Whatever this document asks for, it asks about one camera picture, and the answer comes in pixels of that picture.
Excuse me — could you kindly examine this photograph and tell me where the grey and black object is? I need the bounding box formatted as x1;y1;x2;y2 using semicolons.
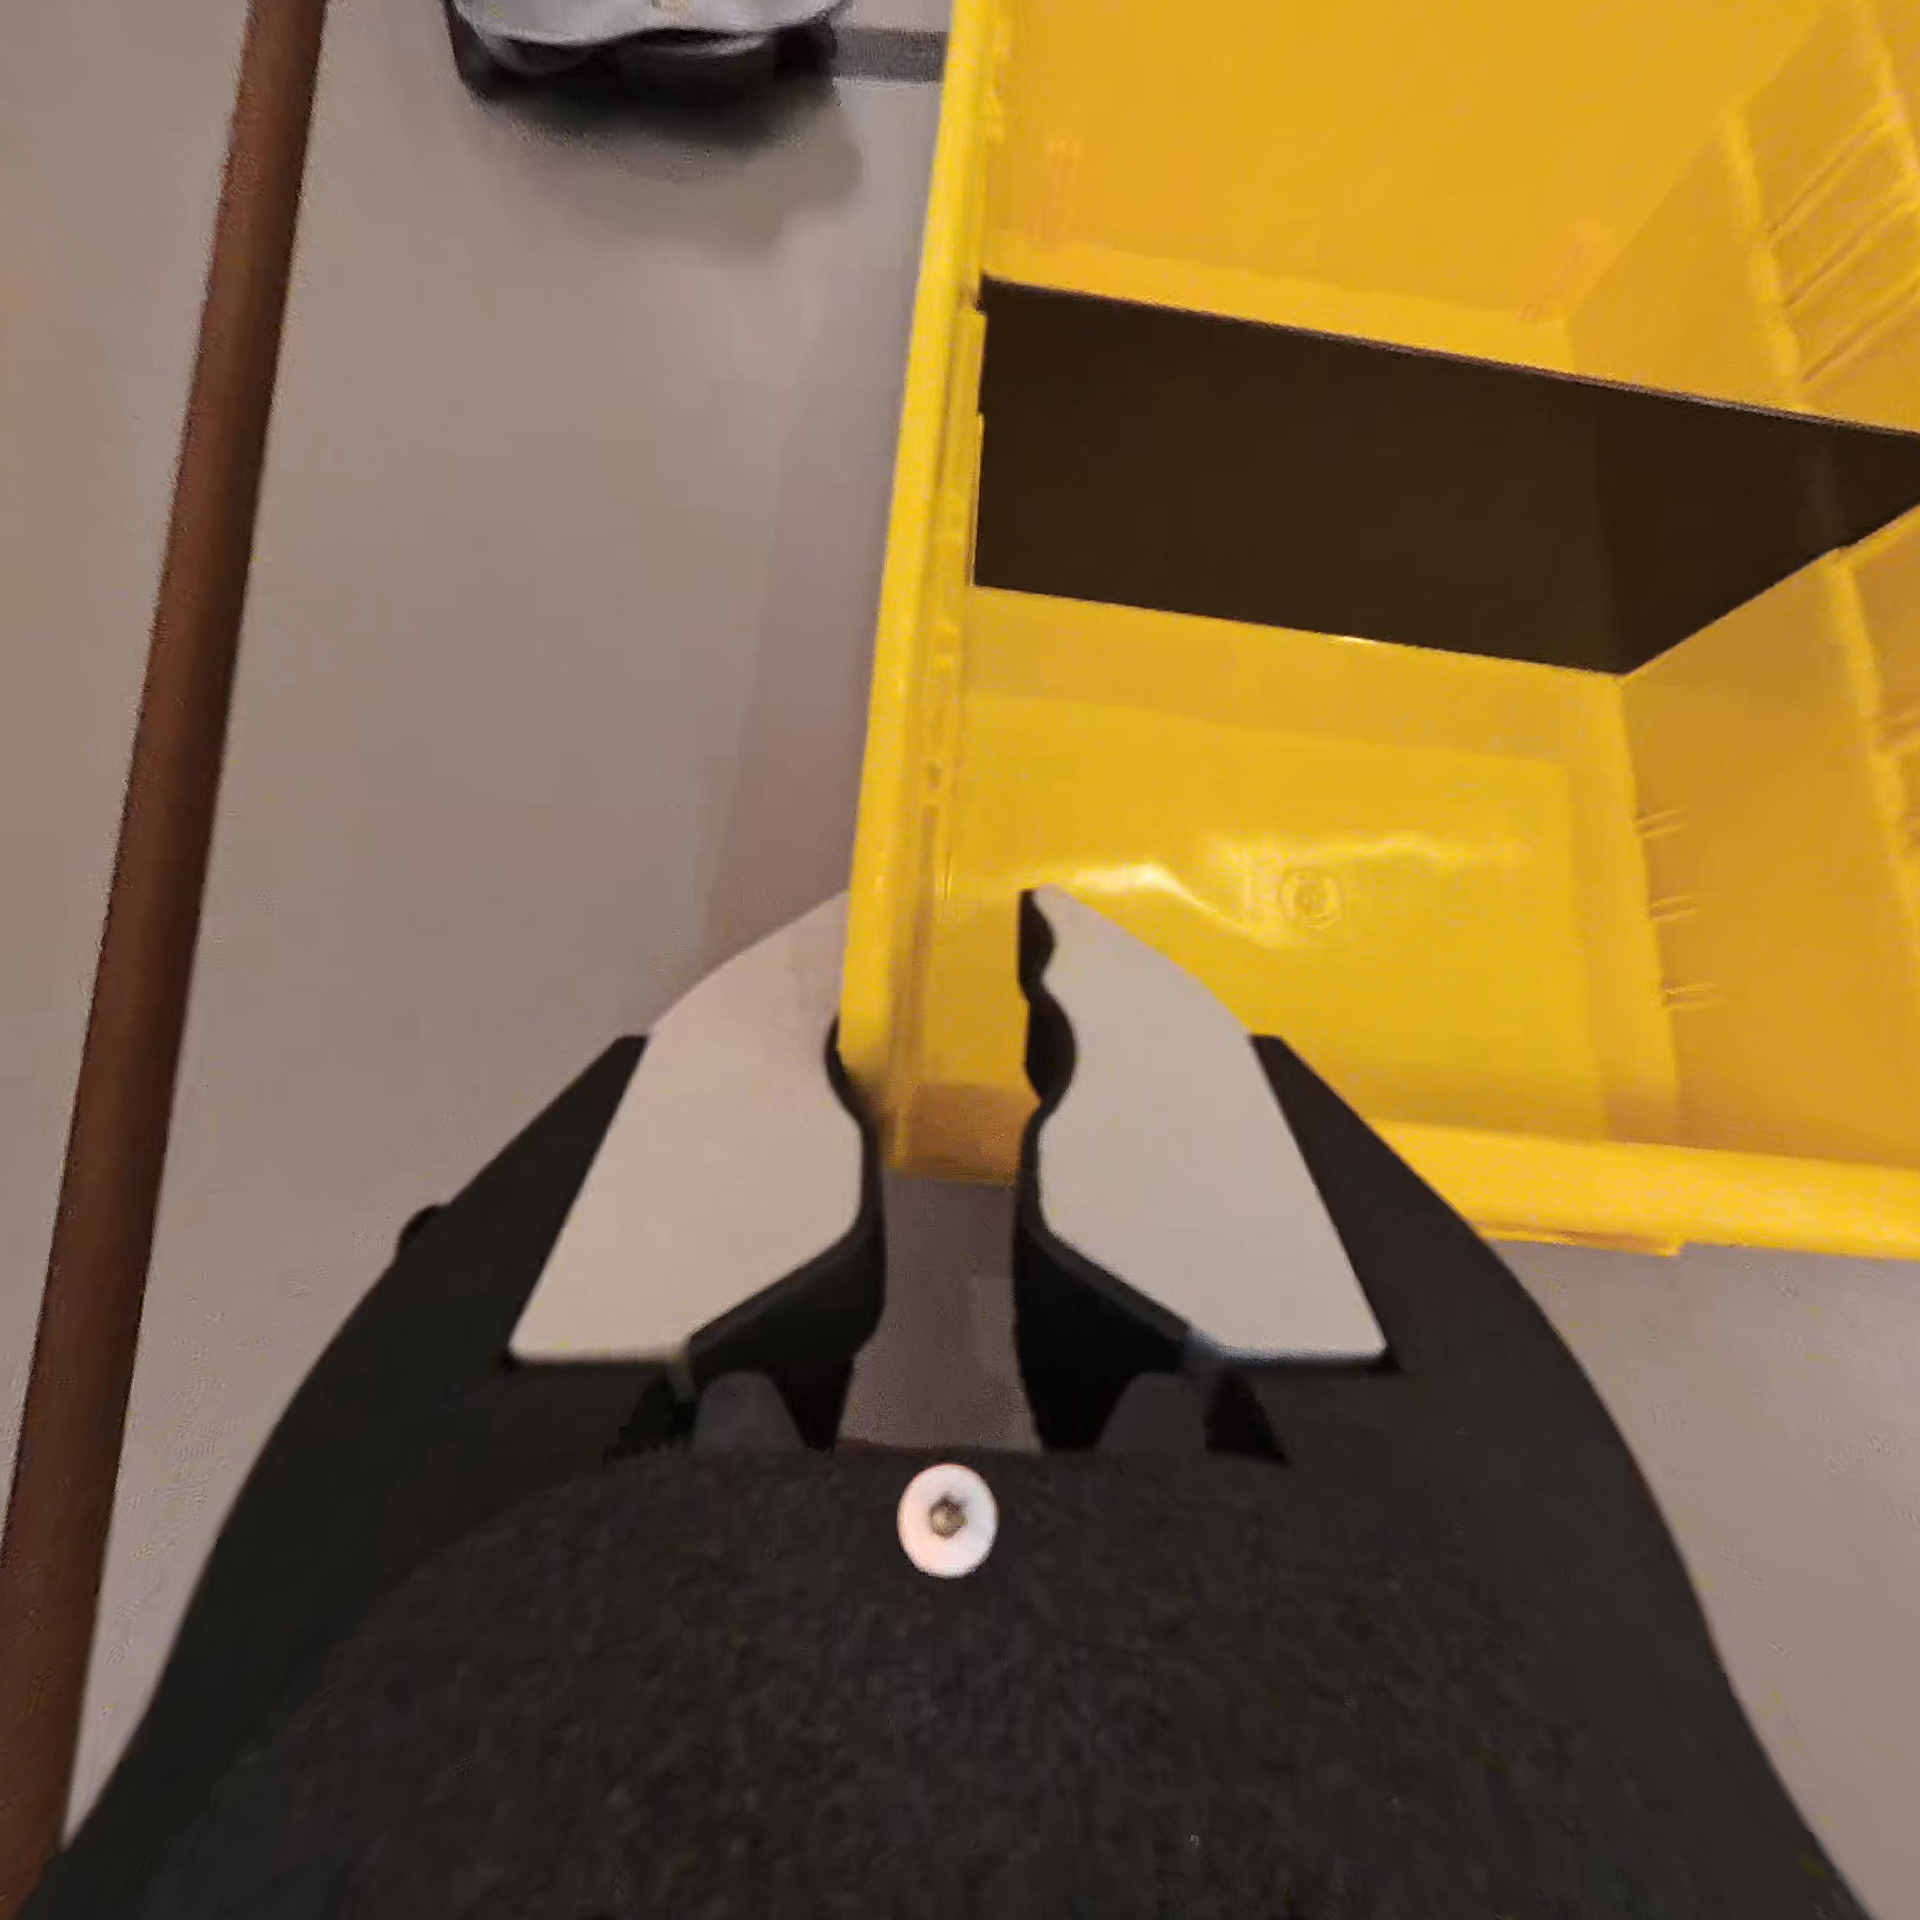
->
442;0;849;99

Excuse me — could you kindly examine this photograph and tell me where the brown wooden strip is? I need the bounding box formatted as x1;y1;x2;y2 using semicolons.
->
0;0;332;1877

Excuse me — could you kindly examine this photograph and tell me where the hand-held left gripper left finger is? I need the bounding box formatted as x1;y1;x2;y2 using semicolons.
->
510;896;887;1368

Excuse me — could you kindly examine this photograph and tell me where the yellow plastic bin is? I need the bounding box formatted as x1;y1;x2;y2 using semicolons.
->
837;0;1920;1260

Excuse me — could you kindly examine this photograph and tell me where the black bin divider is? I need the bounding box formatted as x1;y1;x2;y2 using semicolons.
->
971;276;1920;676

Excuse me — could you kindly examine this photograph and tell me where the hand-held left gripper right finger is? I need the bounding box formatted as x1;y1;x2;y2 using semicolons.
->
1015;888;1386;1365

